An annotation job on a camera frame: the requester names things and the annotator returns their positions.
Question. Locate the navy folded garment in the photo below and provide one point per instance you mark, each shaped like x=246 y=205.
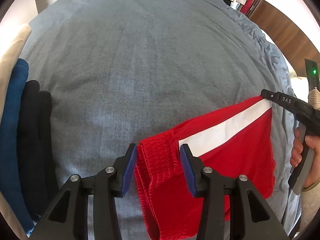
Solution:
x=28 y=149

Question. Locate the wooden headboard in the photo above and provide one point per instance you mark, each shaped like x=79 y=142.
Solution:
x=288 y=37

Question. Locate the white folded garment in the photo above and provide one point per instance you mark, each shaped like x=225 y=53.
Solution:
x=9 y=58

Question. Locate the grey blue duvet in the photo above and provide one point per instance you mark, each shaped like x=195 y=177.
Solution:
x=120 y=71

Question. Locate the person right hand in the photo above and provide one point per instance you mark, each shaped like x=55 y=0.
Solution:
x=313 y=143

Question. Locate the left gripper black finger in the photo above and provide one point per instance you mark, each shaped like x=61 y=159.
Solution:
x=283 y=100

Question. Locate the blue folded garment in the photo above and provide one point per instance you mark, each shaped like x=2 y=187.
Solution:
x=10 y=181

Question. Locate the dark grey folded garment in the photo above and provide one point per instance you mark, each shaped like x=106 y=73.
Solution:
x=46 y=143

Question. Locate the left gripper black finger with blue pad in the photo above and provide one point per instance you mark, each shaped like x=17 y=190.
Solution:
x=66 y=216
x=250 y=215

